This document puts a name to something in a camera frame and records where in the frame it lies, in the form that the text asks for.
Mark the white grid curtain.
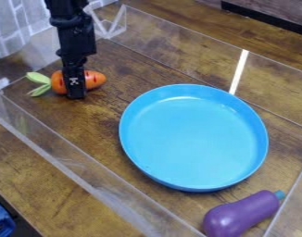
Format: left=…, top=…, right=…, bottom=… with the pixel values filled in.
left=0, top=0, right=53, bottom=58

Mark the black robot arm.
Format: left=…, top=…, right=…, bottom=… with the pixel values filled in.
left=45, top=0, right=97, bottom=99

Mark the clear acrylic enclosure wall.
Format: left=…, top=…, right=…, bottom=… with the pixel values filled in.
left=0, top=0, right=302, bottom=237

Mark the blue plastic plate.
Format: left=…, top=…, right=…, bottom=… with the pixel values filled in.
left=119, top=84, right=269, bottom=193

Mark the orange toy carrot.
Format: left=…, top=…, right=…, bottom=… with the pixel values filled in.
left=26, top=70, right=107, bottom=97

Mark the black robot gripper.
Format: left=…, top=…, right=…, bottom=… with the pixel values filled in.
left=50, top=14, right=97, bottom=99

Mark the purple toy eggplant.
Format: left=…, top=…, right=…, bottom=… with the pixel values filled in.
left=204, top=190, right=285, bottom=237

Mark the blue object at corner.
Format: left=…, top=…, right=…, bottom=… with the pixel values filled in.
left=0, top=205, right=16, bottom=237

